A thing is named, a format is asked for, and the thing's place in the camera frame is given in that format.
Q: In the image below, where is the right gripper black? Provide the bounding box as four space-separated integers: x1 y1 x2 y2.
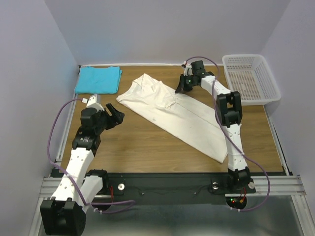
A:
177 73 197 93

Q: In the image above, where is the white t shirt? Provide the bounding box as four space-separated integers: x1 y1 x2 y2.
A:
117 74 227 163

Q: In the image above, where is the white plastic basket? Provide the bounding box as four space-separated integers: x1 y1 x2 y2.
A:
222 54 281 106

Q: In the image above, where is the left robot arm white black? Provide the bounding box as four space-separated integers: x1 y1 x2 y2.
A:
40 103 125 236

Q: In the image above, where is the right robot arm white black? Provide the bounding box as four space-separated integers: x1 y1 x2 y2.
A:
175 60 251 192

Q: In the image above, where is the folded blue t shirt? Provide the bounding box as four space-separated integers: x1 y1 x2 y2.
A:
74 66 122 94

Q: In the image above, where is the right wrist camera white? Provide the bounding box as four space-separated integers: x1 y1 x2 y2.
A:
182 63 193 76

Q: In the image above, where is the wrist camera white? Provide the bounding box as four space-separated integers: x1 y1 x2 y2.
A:
182 63 193 76
82 94 104 111

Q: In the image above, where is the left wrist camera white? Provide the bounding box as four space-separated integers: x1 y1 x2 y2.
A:
82 94 104 111

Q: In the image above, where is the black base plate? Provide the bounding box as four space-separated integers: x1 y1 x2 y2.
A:
94 173 256 206

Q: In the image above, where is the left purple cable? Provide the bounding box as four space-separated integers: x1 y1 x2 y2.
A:
47 98 136 215

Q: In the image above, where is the purple cable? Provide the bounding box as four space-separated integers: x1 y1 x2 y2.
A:
183 56 271 212
47 98 136 215

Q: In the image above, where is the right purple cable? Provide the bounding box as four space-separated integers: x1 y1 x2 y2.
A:
183 56 271 212

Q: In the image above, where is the aluminium frame rail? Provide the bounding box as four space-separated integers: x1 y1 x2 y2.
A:
39 66 307 197

